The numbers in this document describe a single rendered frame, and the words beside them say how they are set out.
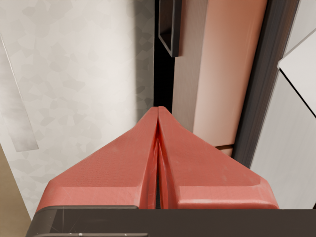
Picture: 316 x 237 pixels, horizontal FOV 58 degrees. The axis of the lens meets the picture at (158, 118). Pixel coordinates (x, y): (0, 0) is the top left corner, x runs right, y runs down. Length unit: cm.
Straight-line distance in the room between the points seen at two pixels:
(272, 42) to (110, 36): 19
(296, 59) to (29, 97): 29
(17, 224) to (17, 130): 133
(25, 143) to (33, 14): 17
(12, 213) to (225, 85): 150
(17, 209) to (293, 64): 152
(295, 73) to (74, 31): 22
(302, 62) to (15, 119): 32
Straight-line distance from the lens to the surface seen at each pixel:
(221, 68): 21
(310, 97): 23
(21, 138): 41
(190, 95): 23
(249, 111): 24
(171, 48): 25
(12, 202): 158
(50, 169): 44
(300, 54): 20
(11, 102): 38
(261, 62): 22
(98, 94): 36
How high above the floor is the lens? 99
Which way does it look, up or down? 52 degrees down
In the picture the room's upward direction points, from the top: 159 degrees clockwise
